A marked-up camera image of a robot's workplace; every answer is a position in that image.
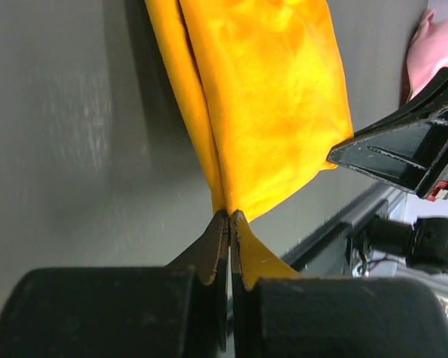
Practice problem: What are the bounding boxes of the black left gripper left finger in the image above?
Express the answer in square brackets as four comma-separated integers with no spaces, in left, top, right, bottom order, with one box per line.
[0,211,229,357]

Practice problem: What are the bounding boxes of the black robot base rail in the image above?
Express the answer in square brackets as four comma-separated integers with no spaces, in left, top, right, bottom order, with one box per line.
[281,183,406,276]

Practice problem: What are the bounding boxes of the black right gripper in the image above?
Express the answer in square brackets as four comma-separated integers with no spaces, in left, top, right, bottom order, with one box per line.
[328,67,448,202]

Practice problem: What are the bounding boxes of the orange t shirt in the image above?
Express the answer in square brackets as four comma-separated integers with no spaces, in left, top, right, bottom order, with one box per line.
[143,0,355,224]

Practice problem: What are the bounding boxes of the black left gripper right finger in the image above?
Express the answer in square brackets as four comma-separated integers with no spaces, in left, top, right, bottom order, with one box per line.
[230,211,448,357]

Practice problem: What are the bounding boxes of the pink baseball cap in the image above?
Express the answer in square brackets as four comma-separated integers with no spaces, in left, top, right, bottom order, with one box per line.
[406,9,448,100]

